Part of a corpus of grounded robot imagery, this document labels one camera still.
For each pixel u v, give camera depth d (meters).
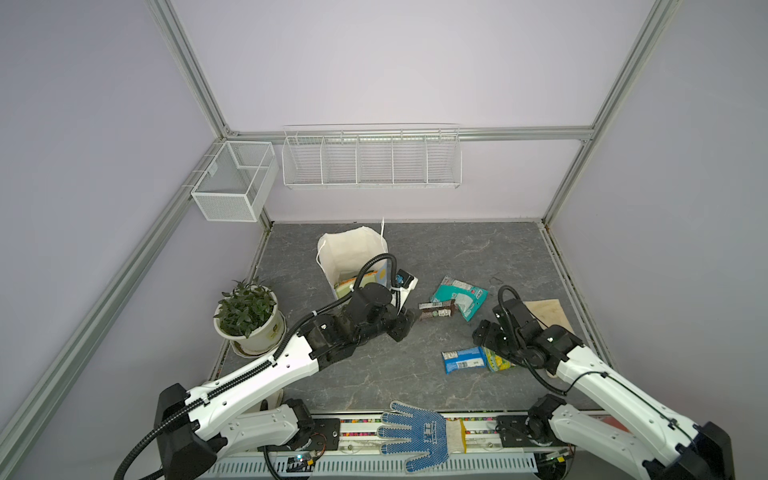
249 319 0.76
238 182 1.02
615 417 0.47
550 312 0.95
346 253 0.89
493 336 0.71
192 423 0.39
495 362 0.83
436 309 0.92
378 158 1.08
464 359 0.85
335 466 0.71
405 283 0.60
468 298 0.94
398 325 0.62
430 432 0.74
